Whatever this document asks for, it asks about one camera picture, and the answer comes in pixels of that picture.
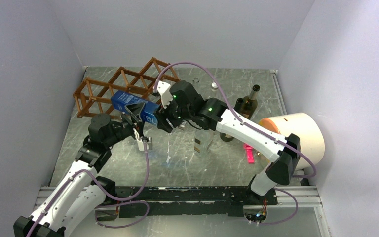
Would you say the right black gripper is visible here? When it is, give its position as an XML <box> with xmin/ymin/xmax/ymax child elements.
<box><xmin>152</xmin><ymin>93</ymin><xmax>193</xmax><ymax>133</ymax></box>

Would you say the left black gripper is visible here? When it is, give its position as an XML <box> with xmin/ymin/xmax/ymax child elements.
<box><xmin>104</xmin><ymin>101</ymin><xmax>147</xmax><ymax>147</ymax></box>

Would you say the blue square Blue Dash bottle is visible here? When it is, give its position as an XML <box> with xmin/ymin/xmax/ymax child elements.
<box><xmin>111</xmin><ymin>90</ymin><xmax>159</xmax><ymax>126</ymax></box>

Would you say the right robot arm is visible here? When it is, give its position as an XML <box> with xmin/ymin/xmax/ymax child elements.
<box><xmin>154</xmin><ymin>81</ymin><xmax>300</xmax><ymax>204</ymax></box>

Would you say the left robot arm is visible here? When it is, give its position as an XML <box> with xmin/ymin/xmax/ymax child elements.
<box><xmin>13</xmin><ymin>102</ymin><xmax>150</xmax><ymax>237</ymax></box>

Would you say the brown wooden wine rack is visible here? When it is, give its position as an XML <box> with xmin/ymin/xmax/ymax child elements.
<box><xmin>73</xmin><ymin>57</ymin><xmax>169</xmax><ymax>119</ymax></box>

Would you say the clear bottle with silver cap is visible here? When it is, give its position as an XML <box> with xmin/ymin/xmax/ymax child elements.
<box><xmin>209</xmin><ymin>82</ymin><xmax>219</xmax><ymax>97</ymax></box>

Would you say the dark green wine bottle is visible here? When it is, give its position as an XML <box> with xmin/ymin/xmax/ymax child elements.
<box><xmin>219</xmin><ymin>97</ymin><xmax>245</xmax><ymax>143</ymax></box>

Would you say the olive wine bottle black top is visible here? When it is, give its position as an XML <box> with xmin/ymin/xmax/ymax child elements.
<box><xmin>239</xmin><ymin>84</ymin><xmax>261</xmax><ymax>119</ymax></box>

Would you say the pink plastic piece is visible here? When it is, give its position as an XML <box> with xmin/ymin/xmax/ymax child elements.
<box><xmin>243</xmin><ymin>144</ymin><xmax>255</xmax><ymax>164</ymax></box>

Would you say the white cylinder with orange lid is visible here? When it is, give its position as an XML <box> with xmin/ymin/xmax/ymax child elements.
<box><xmin>259</xmin><ymin>113</ymin><xmax>325</xmax><ymax>165</ymax></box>

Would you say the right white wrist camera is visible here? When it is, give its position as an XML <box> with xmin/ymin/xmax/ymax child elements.
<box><xmin>156</xmin><ymin>81</ymin><xmax>173</xmax><ymax>109</ymax></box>

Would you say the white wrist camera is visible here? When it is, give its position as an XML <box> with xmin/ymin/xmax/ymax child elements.
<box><xmin>156</xmin><ymin>81</ymin><xmax>173</xmax><ymax>109</ymax></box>
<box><xmin>136</xmin><ymin>137</ymin><xmax>152</xmax><ymax>151</ymax></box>

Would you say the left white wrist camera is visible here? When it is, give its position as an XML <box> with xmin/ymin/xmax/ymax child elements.
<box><xmin>136</xmin><ymin>137</ymin><xmax>152</xmax><ymax>151</ymax></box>

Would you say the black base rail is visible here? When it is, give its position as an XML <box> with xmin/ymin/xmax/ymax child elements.
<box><xmin>116</xmin><ymin>186</ymin><xmax>277</xmax><ymax>218</ymax></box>

